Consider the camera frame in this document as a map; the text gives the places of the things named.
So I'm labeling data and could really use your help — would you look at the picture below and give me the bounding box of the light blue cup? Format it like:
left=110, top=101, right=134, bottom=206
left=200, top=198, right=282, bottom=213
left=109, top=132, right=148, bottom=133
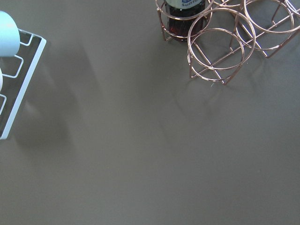
left=0, top=11, right=20, bottom=57

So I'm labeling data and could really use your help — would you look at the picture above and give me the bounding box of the white wire cup rack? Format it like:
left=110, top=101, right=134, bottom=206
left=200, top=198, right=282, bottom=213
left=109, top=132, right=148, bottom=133
left=0, top=29, right=46, bottom=140

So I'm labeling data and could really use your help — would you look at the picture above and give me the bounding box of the tea bottle white cap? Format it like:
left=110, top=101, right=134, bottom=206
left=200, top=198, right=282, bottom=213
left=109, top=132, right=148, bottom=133
left=165, top=0, right=205, bottom=41

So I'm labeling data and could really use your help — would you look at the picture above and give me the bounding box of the copper wire bottle rack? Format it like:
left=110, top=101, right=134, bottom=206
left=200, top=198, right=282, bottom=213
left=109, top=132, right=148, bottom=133
left=155, top=0, right=300, bottom=85

